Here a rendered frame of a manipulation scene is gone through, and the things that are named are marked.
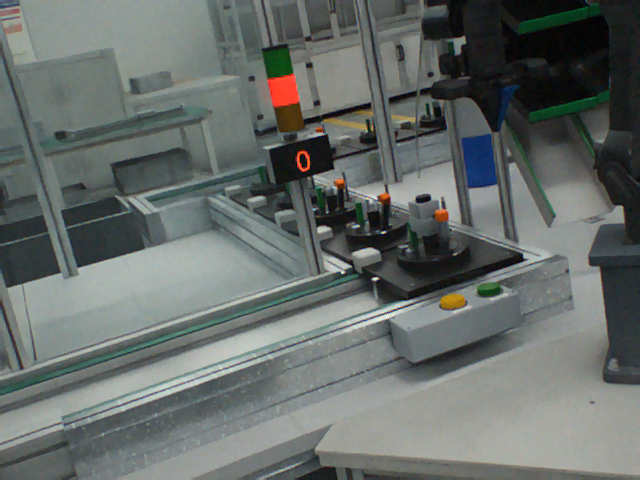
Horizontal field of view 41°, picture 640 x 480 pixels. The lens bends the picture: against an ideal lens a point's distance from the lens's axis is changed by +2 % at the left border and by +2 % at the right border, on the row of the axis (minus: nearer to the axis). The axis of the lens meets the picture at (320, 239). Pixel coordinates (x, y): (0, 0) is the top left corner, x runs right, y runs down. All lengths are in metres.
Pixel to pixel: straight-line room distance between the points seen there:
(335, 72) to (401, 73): 0.91
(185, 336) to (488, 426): 0.61
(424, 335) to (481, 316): 0.11
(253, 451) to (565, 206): 0.77
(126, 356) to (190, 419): 0.28
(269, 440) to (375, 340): 0.24
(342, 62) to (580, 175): 9.18
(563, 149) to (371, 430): 0.75
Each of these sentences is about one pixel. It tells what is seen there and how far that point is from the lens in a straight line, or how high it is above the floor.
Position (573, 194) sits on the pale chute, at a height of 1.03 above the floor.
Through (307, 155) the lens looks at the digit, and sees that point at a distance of 1.58.
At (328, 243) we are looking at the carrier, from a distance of 1.85.
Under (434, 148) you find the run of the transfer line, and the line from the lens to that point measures 2.94.
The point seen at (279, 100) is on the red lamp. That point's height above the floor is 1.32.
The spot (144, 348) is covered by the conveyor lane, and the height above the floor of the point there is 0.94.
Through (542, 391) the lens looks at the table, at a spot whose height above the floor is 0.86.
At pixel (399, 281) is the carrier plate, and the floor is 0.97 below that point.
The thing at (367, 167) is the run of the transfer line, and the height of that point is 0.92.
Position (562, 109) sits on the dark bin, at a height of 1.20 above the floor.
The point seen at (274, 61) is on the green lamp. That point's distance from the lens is 1.56.
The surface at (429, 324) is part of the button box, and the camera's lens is 1.36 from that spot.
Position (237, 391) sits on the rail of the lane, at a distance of 1.35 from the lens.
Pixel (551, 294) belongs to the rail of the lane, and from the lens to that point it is 1.56.
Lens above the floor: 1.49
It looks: 16 degrees down
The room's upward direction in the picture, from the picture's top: 12 degrees counter-clockwise
